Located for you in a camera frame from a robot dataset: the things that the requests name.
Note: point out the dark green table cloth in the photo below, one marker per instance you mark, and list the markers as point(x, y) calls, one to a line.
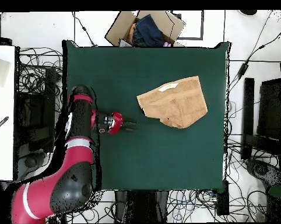
point(166, 158)

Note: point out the black ridged tool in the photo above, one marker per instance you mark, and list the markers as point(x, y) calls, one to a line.
point(0, 124)

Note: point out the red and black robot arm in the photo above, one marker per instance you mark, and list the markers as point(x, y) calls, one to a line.
point(68, 163)

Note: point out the black flat panel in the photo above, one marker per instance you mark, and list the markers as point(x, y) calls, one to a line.
point(270, 107)

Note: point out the black equipment rack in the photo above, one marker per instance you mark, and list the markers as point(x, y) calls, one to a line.
point(35, 116)

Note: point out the white table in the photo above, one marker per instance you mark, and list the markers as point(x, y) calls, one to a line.
point(3, 140)

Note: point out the black upright post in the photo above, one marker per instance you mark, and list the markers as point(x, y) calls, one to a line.
point(249, 105)

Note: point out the pink cloth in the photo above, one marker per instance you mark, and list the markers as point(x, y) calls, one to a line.
point(167, 44)

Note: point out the orange terry towel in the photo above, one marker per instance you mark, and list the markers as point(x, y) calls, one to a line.
point(177, 105)

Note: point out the orange cloth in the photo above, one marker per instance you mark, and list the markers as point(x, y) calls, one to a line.
point(131, 32)

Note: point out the person's foot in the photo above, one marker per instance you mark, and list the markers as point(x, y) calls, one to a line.
point(247, 12)

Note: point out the brown cardboard box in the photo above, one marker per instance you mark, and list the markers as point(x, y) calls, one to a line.
point(117, 30)

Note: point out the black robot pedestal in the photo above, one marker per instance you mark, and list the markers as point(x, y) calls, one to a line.
point(140, 205)

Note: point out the dark blue jeans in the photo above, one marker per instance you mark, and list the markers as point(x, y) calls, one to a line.
point(149, 30)

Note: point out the black rectangular box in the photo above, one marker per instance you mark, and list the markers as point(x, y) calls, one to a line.
point(222, 200)

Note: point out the black office chair base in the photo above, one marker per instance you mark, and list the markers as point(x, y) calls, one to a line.
point(31, 161)
point(261, 169)

